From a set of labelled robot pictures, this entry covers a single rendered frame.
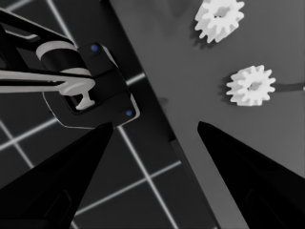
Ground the white toothed gear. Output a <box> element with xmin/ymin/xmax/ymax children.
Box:
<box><xmin>193</xmin><ymin>0</ymin><xmax>246</xmax><ymax>44</ymax></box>
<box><xmin>225</xmin><ymin>64</ymin><xmax>277</xmax><ymax>107</ymax></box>

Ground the dark robot body block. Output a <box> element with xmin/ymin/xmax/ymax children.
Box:
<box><xmin>0</xmin><ymin>8</ymin><xmax>141</xmax><ymax>131</ymax></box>

